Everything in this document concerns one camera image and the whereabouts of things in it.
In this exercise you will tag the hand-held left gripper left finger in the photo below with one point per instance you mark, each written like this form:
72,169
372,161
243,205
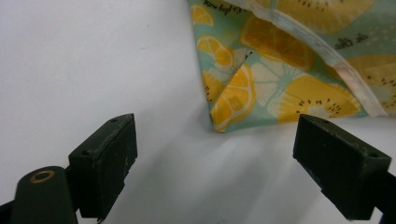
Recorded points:
102,168

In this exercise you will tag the fruit print cloth bag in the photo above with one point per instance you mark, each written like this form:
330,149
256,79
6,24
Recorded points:
280,62

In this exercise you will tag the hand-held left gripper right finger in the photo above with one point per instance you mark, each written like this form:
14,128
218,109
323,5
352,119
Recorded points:
339,168

